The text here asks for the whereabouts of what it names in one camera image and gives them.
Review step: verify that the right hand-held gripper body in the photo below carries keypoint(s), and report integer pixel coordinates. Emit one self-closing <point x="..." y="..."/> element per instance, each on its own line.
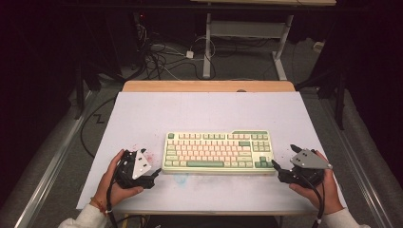
<point x="305" y="161"/>

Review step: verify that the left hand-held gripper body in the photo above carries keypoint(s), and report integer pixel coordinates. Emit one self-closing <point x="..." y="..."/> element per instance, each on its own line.
<point x="136" y="171"/>

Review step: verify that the green and cream keyboard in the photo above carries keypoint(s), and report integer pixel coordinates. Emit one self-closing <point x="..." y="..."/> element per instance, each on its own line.
<point x="215" y="152"/>

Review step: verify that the person's left hand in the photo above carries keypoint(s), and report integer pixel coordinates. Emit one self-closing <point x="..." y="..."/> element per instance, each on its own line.
<point x="107" y="186"/>

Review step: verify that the person's right hand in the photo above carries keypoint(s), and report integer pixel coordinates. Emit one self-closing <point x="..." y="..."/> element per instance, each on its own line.
<point x="329" y="193"/>

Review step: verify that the white power adapter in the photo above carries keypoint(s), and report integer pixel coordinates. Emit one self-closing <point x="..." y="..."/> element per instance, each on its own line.
<point x="189" y="54"/>

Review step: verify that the aluminium rail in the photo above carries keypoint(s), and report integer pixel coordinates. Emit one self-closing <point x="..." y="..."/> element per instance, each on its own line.
<point x="53" y="161"/>
<point x="358" y="158"/>

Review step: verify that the white desk frame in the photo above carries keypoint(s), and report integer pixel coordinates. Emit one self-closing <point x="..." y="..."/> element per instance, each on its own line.
<point x="244" y="29"/>

